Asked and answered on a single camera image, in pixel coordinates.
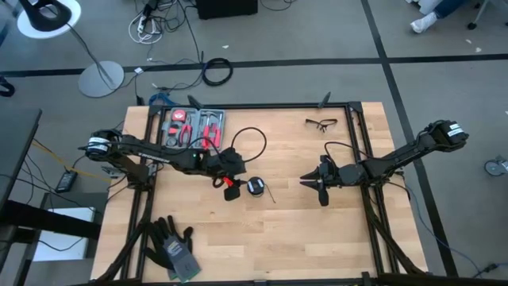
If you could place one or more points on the black glove grey cuff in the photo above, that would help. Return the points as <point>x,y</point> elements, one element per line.
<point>184,262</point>

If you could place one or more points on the clear safety glasses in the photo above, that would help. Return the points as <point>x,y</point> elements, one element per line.
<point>321,124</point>

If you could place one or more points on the black work glove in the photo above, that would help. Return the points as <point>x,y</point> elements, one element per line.
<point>158,238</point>

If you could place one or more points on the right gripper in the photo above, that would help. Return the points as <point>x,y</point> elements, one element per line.
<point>345,175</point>

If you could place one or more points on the black floor plug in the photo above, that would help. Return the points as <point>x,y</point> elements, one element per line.
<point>492,267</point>

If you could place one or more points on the grey lamp stand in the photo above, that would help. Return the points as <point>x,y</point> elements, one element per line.
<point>101,79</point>

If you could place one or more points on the black power adapter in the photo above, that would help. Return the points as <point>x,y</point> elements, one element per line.
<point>66,181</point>

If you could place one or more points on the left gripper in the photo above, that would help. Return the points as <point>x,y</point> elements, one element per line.
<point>228,163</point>

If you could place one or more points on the person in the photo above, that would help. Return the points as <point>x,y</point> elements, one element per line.
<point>422,22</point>

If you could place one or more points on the grey office chair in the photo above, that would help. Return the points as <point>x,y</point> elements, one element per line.
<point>480,14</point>

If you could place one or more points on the grey caster wheel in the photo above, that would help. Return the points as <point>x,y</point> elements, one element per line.
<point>496,167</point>

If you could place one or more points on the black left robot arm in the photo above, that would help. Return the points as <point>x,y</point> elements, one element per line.
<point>139,153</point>

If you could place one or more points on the black box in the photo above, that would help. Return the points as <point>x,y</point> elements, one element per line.
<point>226,8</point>

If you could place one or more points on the white box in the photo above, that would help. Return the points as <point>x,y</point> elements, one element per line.
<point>63,242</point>

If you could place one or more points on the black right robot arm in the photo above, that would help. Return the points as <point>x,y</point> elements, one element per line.
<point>416,151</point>

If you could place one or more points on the black desk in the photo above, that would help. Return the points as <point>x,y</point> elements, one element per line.
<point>16,151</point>

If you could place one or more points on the white power strip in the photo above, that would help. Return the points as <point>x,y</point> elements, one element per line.
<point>141,24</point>

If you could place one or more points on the white pedal trash bin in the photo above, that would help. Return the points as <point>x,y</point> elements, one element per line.
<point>430,5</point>

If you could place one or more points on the black spring clamp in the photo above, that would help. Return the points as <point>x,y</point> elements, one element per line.
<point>325,100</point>
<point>194,101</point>

